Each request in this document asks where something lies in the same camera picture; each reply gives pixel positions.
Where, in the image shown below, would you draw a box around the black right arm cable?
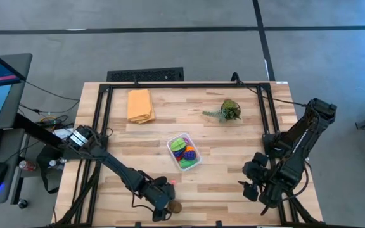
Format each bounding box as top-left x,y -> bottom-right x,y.
231,72 -> 310,107

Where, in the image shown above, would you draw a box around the clear plastic bottle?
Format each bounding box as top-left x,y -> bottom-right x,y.
48,158 -> 68,168

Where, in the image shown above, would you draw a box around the purple toy grapes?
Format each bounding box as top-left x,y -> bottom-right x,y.
182,150 -> 198,161

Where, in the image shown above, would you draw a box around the red soda can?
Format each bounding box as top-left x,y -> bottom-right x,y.
18,160 -> 37,173

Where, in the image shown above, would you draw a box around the black floor vent grille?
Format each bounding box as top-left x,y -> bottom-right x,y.
106,66 -> 185,82

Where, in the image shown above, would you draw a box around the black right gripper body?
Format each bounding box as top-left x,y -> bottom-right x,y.
257,164 -> 286,208

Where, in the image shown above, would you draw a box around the clear plastic tupperware container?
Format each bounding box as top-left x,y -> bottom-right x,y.
166,132 -> 202,172

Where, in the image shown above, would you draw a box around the black cable bundle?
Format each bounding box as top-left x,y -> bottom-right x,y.
35,114 -> 75,131

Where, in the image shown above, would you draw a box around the black table frame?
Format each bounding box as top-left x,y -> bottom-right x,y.
52,81 -> 324,228

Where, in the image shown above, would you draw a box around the black desk support beam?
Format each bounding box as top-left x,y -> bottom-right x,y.
13,112 -> 68,149

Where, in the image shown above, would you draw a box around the light green toy leaf vegetable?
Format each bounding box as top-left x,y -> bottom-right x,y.
170,138 -> 188,152

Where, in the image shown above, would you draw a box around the brown toy kiwi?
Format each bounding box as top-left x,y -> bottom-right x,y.
169,200 -> 183,214

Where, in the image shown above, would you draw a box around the folded yellow cloth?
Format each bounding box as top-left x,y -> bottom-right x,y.
126,88 -> 157,125

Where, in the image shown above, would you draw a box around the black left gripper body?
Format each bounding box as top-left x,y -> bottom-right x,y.
139,177 -> 170,212

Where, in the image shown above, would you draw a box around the dark green toy vegetable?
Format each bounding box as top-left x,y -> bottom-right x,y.
179,158 -> 198,169

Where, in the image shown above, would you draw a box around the grey desk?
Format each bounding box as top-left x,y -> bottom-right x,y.
0,53 -> 33,206

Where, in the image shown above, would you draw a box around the potted succulent plant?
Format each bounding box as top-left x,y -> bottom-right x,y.
202,98 -> 242,122

